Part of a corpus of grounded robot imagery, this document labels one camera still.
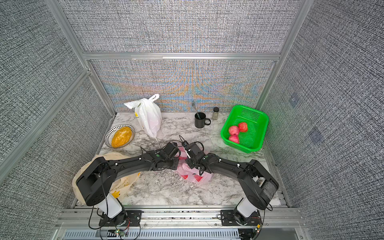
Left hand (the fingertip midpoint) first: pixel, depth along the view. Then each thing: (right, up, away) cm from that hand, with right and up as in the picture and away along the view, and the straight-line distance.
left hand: (178, 162), depth 89 cm
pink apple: (+36, +19, +12) cm, 42 cm away
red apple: (+43, +21, +15) cm, 50 cm away
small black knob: (+26, +34, +21) cm, 48 cm away
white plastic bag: (-21, +30, +11) cm, 38 cm away
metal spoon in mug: (+9, +39, +27) cm, 48 cm away
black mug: (+14, +27, +19) cm, 36 cm away
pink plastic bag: (+5, -4, -4) cm, 8 cm away
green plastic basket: (+57, +26, +24) cm, 67 cm away
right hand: (+7, +6, +1) cm, 9 cm away
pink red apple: (+35, +15, +9) cm, 39 cm away
